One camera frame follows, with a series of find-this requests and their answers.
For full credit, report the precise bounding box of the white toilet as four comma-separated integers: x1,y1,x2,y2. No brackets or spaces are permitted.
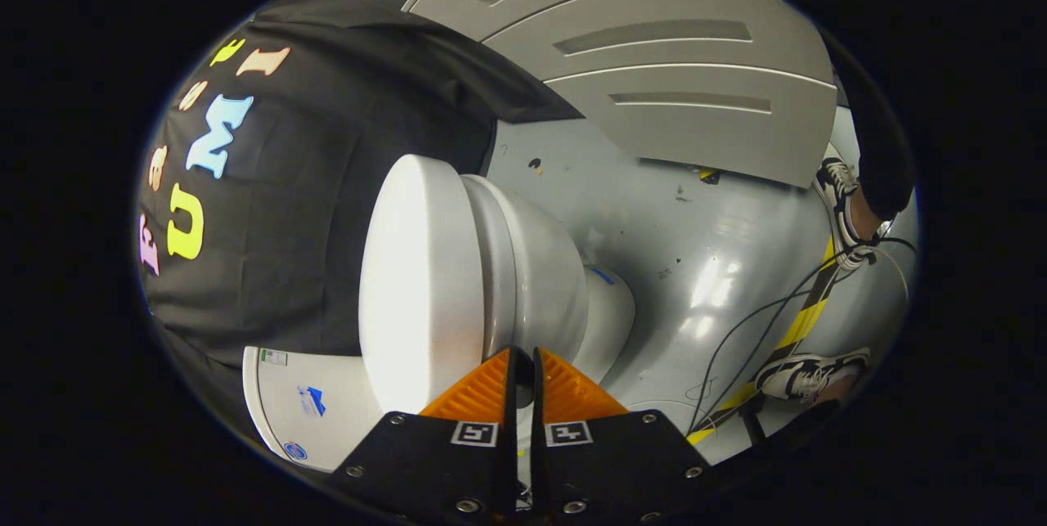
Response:
242,173,636,474

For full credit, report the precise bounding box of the black white sneaker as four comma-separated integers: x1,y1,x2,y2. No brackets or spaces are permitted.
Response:
815,156,878,272
754,348,872,402

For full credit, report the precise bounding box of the black backdrop cloth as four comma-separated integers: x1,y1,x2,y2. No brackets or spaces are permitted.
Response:
135,0,583,445

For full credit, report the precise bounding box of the black cable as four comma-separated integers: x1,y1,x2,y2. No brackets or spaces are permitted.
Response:
685,236,919,435

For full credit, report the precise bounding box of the person's leg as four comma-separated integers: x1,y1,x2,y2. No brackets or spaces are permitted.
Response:
822,27,915,242

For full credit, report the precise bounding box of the white toilet lid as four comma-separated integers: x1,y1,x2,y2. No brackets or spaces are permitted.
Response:
358,154,492,416

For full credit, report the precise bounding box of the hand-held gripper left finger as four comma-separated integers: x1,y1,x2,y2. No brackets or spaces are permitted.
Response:
327,346,520,523

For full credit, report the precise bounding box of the yellow black floor tape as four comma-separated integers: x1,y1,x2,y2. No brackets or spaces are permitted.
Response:
685,236,840,445

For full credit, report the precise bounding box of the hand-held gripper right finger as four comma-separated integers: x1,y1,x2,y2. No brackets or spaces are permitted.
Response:
530,346,721,523

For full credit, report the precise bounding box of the grey cabinet with white top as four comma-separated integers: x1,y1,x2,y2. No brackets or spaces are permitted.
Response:
401,0,837,189

